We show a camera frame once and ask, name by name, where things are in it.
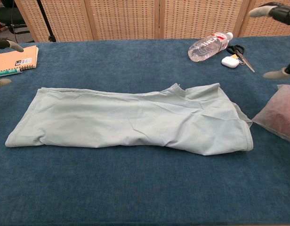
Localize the clear plastic water bottle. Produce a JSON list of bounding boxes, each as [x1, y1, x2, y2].
[[187, 32, 234, 62]]

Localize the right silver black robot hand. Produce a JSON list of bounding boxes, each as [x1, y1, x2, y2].
[[248, 1, 290, 80]]

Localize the blue table mat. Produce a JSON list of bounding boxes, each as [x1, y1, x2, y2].
[[0, 35, 290, 226]]

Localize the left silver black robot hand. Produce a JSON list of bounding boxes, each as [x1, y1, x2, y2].
[[0, 39, 24, 88]]

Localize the black-handled scissors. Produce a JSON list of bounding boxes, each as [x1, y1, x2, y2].
[[226, 44, 256, 73]]

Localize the green marker pen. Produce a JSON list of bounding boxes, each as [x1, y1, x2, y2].
[[0, 67, 23, 78]]

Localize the wooden rattan folding screen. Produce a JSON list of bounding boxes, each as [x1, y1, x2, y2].
[[14, 0, 290, 43]]

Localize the light green t-shirt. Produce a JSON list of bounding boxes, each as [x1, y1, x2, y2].
[[5, 82, 254, 157]]

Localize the frosted bag with red garment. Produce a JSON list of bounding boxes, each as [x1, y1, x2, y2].
[[251, 84, 290, 142]]

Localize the black office chair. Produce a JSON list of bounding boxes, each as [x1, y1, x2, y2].
[[0, 0, 30, 36]]

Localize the white earbuds case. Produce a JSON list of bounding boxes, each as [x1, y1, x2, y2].
[[221, 56, 239, 69]]

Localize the brown spiral notebook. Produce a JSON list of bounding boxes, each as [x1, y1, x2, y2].
[[0, 45, 39, 73]]

